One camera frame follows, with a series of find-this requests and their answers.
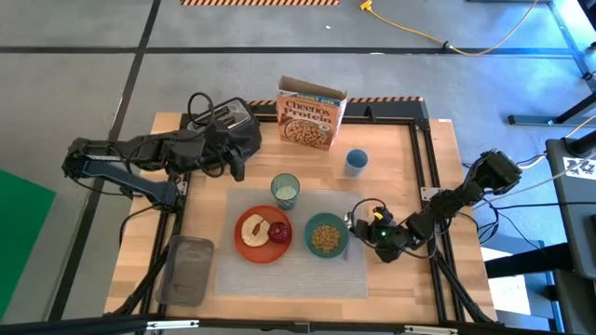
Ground grey cart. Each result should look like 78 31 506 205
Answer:
545 137 596 335

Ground black metal stand frame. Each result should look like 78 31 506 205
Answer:
507 0 596 127

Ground grey translucent plastic tray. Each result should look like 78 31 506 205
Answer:
155 234 216 307

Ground black bar with metal brackets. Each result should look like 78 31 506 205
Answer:
0 314 596 335

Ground blue cup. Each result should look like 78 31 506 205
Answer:
344 148 370 179

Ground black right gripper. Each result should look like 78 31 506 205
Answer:
348 216 413 255

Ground white printed tag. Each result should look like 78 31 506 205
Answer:
562 156 596 181

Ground orange round plate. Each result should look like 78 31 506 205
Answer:
233 205 293 265

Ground beige bagel half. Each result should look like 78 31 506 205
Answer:
240 213 272 248

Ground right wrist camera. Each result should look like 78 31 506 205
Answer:
374 246 402 264

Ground grey woven placemat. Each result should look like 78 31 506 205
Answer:
213 188 369 300

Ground teal glass tumbler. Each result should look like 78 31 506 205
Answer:
270 172 302 211

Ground orange Cheerios cereal box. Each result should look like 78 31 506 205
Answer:
275 74 349 151

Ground brown cereal pieces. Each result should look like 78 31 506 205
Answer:
310 224 342 255

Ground black aluminium table frame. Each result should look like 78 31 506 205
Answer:
111 100 499 327

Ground yellow extension cord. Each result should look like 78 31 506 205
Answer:
359 0 541 58

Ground green floor mat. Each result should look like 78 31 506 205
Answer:
0 169 57 320

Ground orange black hazard table strip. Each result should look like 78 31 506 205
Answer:
245 96 425 107

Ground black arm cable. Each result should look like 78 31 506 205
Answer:
349 197 387 225
187 91 216 136

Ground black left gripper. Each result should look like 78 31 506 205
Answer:
202 123 247 183

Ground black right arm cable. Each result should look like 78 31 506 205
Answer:
349 197 387 225

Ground black two-slot toaster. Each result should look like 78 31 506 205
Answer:
183 96 263 162

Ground red apple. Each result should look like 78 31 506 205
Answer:
267 221 293 245

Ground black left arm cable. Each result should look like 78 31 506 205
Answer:
187 91 216 136

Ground green round bowl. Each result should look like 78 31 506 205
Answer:
304 211 351 260

